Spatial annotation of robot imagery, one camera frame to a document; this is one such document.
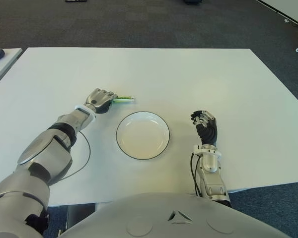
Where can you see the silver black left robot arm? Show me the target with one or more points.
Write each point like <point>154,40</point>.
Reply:
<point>47,158</point>

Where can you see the white table with black edge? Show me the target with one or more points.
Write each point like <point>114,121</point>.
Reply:
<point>290,8</point>

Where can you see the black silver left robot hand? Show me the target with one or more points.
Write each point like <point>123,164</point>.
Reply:
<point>99,100</point>

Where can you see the grey robot torso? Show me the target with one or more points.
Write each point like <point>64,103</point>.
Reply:
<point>176,218</point>

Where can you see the grey table leg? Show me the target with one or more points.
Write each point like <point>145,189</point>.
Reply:
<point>82,215</point>

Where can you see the white side table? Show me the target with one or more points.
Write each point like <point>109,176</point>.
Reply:
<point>1,70</point>

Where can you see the white plate with black rim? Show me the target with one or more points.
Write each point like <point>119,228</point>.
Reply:
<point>142,136</point>

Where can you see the green toothpaste tube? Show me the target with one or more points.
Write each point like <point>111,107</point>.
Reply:
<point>125,99</point>

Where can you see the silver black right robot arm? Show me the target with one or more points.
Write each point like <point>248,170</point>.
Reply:
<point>211,163</point>

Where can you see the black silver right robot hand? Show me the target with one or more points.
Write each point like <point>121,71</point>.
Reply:
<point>208,130</point>

